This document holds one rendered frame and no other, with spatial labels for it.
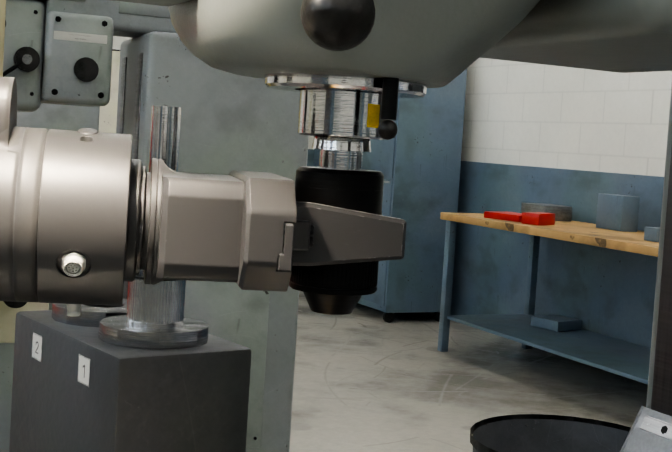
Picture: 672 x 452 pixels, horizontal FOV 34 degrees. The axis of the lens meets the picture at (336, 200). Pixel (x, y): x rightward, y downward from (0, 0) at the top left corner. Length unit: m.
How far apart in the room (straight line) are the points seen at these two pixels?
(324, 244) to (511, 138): 7.25
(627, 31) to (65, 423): 0.58
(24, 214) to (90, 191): 0.03
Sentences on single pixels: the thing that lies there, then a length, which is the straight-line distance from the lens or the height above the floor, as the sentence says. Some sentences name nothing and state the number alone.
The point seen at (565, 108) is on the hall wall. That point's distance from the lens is 7.32.
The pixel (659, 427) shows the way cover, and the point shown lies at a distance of 0.92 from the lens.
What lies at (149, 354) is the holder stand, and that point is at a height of 1.11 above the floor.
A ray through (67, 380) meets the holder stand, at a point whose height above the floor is 1.07.
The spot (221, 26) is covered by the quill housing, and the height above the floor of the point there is 1.33.
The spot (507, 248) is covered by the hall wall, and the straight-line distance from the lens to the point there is 7.75.
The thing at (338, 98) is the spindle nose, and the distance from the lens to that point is 0.56.
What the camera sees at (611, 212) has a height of 0.98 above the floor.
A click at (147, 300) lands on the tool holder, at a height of 1.14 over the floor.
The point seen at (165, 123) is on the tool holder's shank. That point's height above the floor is 1.28.
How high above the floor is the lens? 1.28
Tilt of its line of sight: 3 degrees down
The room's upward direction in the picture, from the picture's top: 4 degrees clockwise
